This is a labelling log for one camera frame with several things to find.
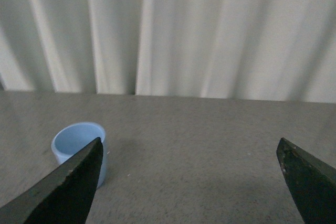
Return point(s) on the white curtain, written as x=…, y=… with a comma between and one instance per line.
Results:
x=247, y=49

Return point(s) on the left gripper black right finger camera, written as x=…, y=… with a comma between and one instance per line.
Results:
x=310, y=181

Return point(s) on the light blue cup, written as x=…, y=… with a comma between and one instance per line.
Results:
x=73, y=138

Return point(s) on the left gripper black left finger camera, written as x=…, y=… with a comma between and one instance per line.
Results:
x=63, y=196

